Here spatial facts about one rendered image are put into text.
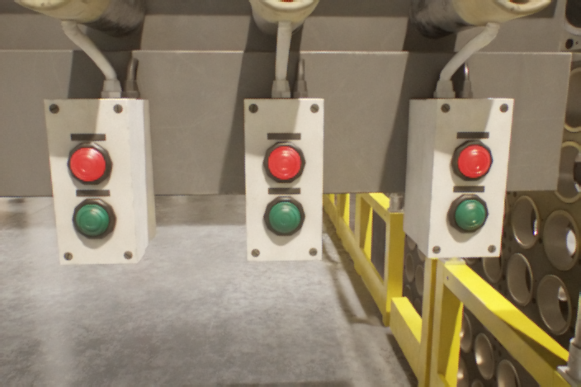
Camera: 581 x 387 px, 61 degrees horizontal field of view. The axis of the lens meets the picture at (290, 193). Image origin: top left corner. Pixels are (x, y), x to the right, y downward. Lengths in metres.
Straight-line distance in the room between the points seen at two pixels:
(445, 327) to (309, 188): 0.83
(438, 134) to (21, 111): 0.42
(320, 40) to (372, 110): 0.10
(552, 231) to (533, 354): 1.61
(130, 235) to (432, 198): 0.28
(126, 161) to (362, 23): 0.29
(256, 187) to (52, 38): 0.28
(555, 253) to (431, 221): 1.96
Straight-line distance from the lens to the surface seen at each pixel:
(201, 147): 0.54
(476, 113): 0.48
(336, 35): 0.57
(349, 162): 0.54
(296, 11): 0.37
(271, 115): 0.44
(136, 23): 0.56
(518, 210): 2.66
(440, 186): 0.48
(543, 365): 0.84
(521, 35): 0.63
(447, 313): 1.22
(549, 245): 2.44
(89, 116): 0.46
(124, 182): 0.46
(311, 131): 0.44
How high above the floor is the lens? 0.77
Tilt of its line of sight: 12 degrees down
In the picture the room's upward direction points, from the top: straight up
